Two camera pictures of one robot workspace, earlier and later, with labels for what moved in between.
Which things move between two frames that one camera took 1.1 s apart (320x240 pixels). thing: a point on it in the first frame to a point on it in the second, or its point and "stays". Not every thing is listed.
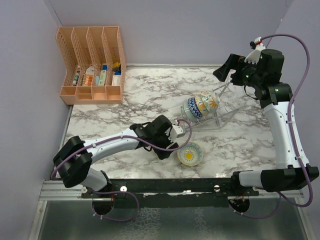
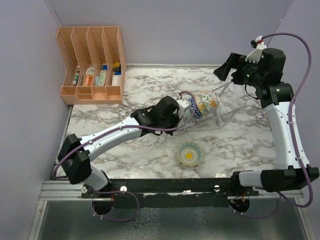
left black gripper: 162,155 to 176,118
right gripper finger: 237,78 stays
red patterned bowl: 194,108 stays
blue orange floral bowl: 203,107 stays
